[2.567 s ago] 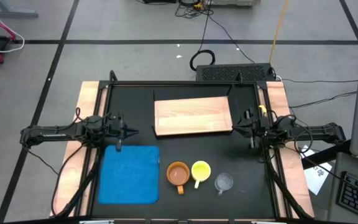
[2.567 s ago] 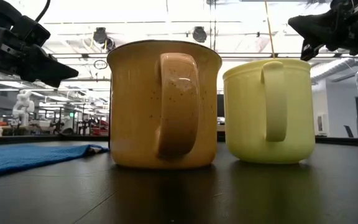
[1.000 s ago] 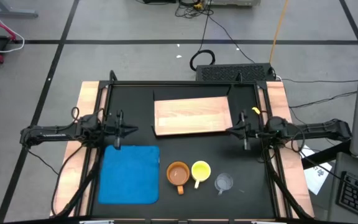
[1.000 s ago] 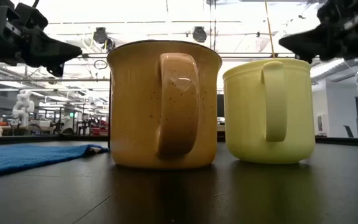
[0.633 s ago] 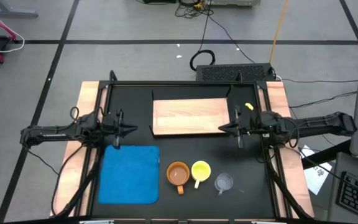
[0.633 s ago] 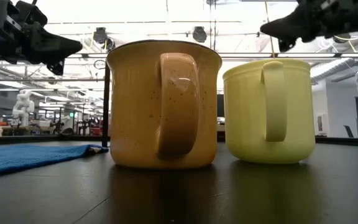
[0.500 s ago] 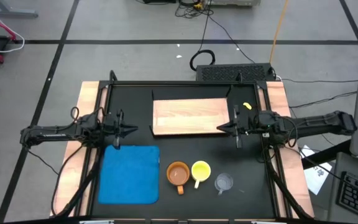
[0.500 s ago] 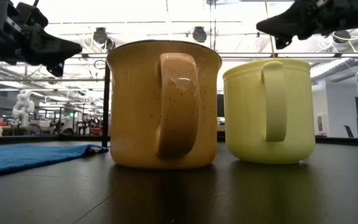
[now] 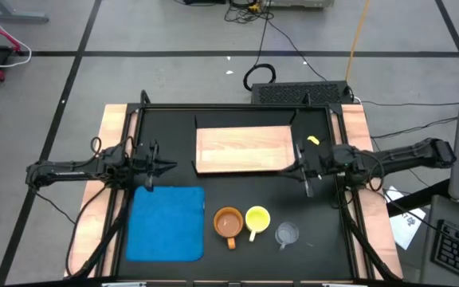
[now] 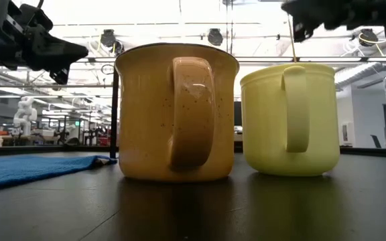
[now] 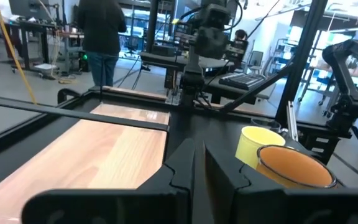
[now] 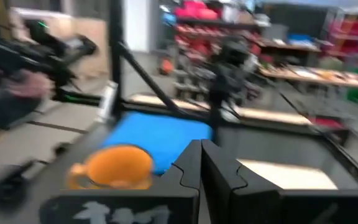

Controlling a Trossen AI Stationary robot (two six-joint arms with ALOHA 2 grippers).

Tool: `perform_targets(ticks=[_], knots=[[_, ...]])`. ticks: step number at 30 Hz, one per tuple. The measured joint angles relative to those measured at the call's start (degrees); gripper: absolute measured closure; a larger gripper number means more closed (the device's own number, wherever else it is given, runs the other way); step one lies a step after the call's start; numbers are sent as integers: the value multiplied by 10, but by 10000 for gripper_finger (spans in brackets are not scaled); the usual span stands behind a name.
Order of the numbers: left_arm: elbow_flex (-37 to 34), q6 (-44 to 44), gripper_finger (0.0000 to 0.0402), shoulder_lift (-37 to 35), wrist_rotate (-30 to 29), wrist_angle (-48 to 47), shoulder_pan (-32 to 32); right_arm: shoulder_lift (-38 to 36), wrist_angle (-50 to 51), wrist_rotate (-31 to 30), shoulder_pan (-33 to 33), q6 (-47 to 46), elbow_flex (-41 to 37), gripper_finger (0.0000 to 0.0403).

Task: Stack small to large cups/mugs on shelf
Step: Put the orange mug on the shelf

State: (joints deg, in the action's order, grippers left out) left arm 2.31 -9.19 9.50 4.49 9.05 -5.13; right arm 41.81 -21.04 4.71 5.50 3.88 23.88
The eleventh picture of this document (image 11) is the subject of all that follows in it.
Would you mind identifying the person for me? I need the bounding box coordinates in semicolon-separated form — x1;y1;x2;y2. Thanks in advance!
228;29;250;72
76;0;127;88

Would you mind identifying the pale yellow mug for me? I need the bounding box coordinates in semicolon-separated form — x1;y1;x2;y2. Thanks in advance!
234;126;287;170

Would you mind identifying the black background desk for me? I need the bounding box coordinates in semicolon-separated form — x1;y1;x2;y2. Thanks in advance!
3;20;85;75

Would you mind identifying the silver metal bracket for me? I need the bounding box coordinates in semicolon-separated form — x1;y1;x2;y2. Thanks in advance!
286;101;300;142

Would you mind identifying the orange mug with dark rim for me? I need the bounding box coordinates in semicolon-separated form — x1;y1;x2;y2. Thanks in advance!
255;144;338;190

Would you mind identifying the grey background monitor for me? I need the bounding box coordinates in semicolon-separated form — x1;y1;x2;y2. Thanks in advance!
8;0;60;20

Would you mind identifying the wooden shelf with black frame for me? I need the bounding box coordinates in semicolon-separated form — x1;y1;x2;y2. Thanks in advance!
0;93;171;224

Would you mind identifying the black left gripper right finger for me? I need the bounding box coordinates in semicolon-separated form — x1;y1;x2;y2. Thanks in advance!
203;144;358;224

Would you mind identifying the black diagonal frame brace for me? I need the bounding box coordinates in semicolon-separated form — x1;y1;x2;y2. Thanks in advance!
222;60;295;113

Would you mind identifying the clear glass cup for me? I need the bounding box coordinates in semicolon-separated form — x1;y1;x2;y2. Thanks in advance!
249;118;282;133

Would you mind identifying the black computer keyboard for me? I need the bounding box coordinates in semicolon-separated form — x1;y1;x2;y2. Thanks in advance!
218;72;265;91

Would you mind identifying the black frame post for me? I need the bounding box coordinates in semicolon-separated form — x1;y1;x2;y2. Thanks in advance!
274;0;329;125

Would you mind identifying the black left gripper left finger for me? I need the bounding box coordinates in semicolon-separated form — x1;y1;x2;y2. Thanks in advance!
22;138;196;224

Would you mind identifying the yellow hanging cable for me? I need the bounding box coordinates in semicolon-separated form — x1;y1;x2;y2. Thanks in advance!
0;0;38;105

